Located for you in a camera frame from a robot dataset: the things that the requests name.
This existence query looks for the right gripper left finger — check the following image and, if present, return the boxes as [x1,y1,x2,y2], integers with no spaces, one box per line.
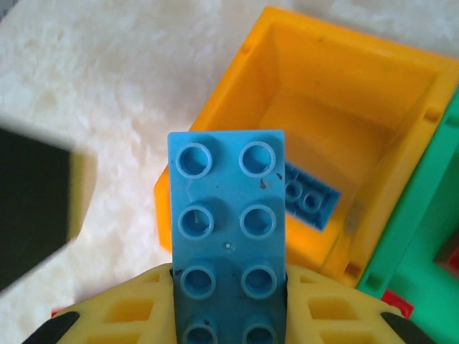
[21,263,177,344]

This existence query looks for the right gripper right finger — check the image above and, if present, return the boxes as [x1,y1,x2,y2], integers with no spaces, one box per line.
[285,263,437,344]

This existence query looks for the green plastic bin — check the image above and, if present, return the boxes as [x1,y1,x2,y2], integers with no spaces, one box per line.
[356,84,459,344]

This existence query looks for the blue lego brick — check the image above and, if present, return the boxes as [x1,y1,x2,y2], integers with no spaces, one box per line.
[167,129,290,344]
[285,161,342,232]

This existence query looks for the small red lego brick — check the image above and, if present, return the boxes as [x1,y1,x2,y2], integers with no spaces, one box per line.
[432,243,459,273]

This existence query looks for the orange plastic bin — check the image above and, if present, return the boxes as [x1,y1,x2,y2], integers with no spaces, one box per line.
[153,5,459,287]

